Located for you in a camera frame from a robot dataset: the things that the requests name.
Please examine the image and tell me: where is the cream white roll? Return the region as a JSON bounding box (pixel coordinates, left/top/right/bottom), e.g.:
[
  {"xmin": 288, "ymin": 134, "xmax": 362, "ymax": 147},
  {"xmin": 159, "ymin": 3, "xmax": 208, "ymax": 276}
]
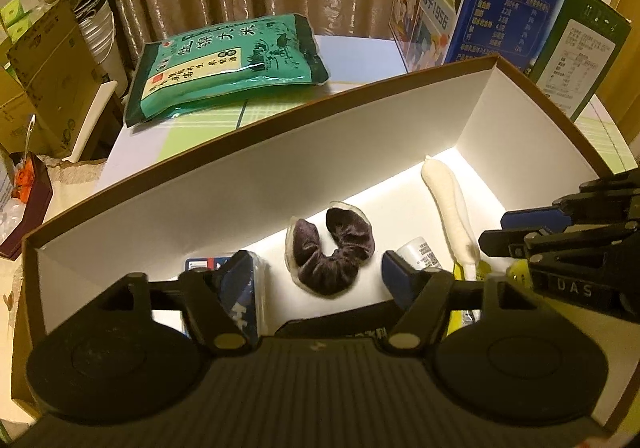
[{"xmin": 421, "ymin": 155, "xmax": 482, "ymax": 281}]

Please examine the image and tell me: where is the blue milk carton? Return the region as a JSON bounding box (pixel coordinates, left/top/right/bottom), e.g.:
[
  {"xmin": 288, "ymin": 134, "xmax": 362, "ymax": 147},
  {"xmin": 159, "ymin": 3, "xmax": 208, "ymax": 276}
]
[{"xmin": 390, "ymin": 0, "xmax": 583, "ymax": 73}]

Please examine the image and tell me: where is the white board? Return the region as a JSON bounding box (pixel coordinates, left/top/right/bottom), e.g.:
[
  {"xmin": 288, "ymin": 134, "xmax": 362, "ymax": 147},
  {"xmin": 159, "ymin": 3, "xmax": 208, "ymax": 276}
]
[{"xmin": 65, "ymin": 80, "xmax": 118, "ymax": 163}]

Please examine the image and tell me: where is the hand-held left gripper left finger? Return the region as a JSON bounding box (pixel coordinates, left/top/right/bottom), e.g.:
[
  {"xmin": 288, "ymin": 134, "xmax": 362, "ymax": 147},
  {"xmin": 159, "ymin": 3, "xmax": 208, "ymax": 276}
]
[{"xmin": 95, "ymin": 250, "xmax": 262, "ymax": 356}]

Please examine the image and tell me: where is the thin metal stick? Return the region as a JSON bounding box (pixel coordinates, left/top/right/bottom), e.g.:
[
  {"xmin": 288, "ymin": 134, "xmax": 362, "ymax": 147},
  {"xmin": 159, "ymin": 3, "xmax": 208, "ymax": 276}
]
[{"xmin": 22, "ymin": 114, "xmax": 37, "ymax": 159}]

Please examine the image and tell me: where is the blue tissue pack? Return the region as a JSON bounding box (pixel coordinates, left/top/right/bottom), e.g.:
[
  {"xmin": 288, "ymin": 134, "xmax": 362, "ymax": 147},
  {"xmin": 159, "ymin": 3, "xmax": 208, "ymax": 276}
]
[{"xmin": 182, "ymin": 250, "xmax": 263, "ymax": 344}]

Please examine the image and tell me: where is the black shaver box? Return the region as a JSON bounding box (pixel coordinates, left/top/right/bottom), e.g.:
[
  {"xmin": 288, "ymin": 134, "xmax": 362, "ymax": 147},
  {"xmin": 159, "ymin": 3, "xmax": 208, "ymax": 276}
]
[{"xmin": 275, "ymin": 300, "xmax": 401, "ymax": 341}]

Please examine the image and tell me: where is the green rice bag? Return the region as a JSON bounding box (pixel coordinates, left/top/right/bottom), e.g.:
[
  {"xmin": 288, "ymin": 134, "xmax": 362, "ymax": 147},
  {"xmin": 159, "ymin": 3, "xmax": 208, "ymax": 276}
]
[{"xmin": 122, "ymin": 14, "xmax": 331, "ymax": 129}]

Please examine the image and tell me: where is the yellow packet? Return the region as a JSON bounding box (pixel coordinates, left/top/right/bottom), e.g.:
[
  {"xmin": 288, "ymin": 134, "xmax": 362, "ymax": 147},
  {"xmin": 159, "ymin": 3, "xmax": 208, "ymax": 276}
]
[{"xmin": 450, "ymin": 258, "xmax": 532, "ymax": 333}]

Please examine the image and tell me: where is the stack of white bowls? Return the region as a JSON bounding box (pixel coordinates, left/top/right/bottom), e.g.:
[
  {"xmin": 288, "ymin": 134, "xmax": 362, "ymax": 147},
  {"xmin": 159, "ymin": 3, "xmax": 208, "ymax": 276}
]
[{"xmin": 75, "ymin": 0, "xmax": 118, "ymax": 63}]

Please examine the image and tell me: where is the stack of green boxes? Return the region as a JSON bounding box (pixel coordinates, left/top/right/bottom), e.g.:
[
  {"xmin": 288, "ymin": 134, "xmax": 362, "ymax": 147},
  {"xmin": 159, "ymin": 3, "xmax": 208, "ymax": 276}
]
[{"xmin": 0, "ymin": 0, "xmax": 51, "ymax": 41}]

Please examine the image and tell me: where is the large brown cardboard box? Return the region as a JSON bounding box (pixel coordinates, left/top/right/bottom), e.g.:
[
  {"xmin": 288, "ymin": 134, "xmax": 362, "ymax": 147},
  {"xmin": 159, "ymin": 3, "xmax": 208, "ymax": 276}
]
[{"xmin": 10, "ymin": 55, "xmax": 631, "ymax": 434}]

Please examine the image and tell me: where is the green printed box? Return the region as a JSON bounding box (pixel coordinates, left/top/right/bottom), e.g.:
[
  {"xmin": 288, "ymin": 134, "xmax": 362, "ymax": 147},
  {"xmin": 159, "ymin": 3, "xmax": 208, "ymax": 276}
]
[{"xmin": 527, "ymin": 0, "xmax": 632, "ymax": 121}]

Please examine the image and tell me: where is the tan cardboard box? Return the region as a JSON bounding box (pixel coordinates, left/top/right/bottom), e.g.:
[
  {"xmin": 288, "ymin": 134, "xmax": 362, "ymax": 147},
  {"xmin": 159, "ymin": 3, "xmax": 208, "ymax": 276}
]
[{"xmin": 0, "ymin": 0, "xmax": 111, "ymax": 159}]

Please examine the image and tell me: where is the small white bottle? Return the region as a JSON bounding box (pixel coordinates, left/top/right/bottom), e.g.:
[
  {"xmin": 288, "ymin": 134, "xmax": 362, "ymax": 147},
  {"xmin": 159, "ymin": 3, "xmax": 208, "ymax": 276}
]
[{"xmin": 398, "ymin": 238, "xmax": 443, "ymax": 273}]

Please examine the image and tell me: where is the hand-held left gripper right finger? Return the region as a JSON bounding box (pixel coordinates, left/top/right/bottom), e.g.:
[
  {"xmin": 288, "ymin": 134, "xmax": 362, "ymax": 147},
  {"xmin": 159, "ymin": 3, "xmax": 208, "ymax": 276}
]
[{"xmin": 382, "ymin": 250, "xmax": 556, "ymax": 354}]

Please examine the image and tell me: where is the small orange object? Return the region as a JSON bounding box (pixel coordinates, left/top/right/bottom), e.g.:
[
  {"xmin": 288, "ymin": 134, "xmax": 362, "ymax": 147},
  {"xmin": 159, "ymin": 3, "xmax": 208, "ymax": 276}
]
[{"xmin": 12, "ymin": 163, "xmax": 36, "ymax": 203}]

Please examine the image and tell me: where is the dark brown hair scrunchie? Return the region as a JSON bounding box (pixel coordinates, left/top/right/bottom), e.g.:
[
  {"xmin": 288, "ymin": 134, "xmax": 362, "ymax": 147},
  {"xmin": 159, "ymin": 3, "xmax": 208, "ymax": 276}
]
[{"xmin": 285, "ymin": 200, "xmax": 376, "ymax": 297}]

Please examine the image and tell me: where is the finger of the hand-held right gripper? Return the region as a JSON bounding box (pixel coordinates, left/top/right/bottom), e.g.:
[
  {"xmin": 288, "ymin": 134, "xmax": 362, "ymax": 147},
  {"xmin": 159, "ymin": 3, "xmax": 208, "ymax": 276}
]
[
  {"xmin": 477, "ymin": 220, "xmax": 640, "ymax": 263},
  {"xmin": 500, "ymin": 173, "xmax": 640, "ymax": 233}
]

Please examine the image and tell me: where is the dark red tray with clutter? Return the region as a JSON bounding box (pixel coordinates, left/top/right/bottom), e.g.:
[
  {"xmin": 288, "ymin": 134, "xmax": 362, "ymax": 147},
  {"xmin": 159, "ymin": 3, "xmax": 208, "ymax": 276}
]
[{"xmin": 0, "ymin": 153, "xmax": 53, "ymax": 259}]

